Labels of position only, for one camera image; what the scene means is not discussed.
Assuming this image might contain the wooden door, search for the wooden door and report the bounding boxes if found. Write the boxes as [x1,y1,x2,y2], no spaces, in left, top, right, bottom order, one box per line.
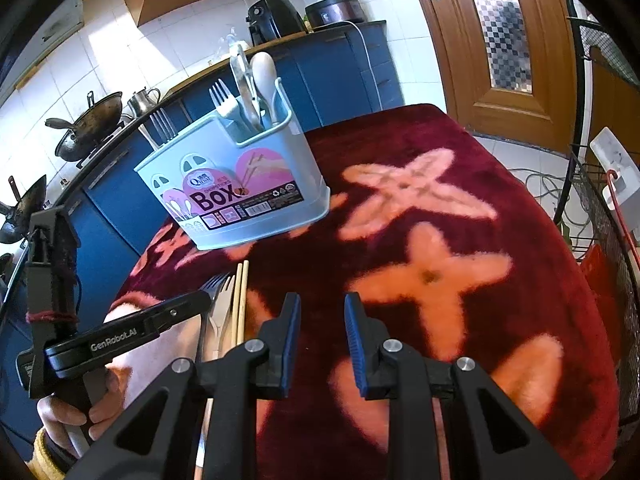
[402,0,592,137]

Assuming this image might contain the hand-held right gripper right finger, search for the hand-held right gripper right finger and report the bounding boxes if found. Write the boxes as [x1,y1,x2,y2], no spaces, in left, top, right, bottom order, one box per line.
[344,291,577,480]

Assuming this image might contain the dark rice cooker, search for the dark rice cooker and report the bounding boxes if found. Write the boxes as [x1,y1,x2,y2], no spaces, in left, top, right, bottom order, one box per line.
[304,0,366,29]

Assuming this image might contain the thin-tined steel fork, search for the thin-tined steel fork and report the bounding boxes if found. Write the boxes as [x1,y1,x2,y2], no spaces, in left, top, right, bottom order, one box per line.
[149,106,177,147]

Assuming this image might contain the light blue utensil box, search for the light blue utensil box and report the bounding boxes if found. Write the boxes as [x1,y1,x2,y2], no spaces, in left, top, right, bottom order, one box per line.
[132,77,331,252]

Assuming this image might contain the white spoon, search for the white spoon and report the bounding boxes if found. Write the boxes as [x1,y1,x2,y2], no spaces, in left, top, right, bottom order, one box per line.
[249,51,279,127]

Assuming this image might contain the steel table knife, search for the steel table knife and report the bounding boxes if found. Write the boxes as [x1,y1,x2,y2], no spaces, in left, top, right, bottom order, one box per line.
[229,44,264,132]

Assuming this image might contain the steel kettle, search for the steel kettle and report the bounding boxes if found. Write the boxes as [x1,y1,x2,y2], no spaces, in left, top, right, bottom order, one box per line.
[127,87,162,117]

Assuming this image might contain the green cable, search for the green cable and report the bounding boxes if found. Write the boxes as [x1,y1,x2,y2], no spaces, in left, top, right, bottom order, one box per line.
[519,169,577,227]

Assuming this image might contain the black wire rack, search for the black wire rack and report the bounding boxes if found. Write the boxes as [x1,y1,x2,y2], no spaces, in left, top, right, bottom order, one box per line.
[552,0,640,413]

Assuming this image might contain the red hook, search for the red hook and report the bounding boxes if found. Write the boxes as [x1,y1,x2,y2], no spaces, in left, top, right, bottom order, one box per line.
[602,170,640,267]

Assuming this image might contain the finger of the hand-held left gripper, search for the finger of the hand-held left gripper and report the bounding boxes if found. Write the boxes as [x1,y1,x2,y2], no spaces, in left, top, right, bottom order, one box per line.
[144,290,213,333]

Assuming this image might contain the dark red printed blanket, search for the dark red printed blanket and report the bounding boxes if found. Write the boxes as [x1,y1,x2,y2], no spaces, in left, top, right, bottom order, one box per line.
[105,103,622,480]

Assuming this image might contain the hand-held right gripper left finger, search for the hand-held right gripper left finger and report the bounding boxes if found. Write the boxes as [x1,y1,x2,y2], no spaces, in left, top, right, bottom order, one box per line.
[65,292,303,480]

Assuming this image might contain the person's left hand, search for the person's left hand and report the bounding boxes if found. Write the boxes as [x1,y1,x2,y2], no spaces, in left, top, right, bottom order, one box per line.
[36,366,133,459]

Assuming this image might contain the white plastic fork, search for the white plastic fork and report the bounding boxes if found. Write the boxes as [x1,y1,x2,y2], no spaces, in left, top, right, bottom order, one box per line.
[207,275,237,362]

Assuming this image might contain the black wok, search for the black wok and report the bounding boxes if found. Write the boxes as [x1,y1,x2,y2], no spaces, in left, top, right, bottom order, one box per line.
[45,90,125,164]
[0,174,49,246]

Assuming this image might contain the white power cable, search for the white power cable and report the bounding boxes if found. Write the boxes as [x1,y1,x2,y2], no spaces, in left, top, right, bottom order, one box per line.
[344,20,387,112]

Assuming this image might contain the blue kitchen cabinets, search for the blue kitchen cabinets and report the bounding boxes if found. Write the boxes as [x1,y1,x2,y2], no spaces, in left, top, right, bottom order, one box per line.
[0,20,407,321]

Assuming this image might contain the wooden chopstick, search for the wooden chopstick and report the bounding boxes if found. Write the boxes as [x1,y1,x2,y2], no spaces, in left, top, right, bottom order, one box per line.
[230,262,245,350]
[239,260,250,346]

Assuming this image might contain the white power strip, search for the white power strip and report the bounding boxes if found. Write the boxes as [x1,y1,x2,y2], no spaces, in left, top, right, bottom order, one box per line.
[589,127,640,212]

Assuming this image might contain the black air fryer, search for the black air fryer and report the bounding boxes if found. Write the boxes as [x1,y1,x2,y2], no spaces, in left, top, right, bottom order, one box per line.
[245,0,301,46]

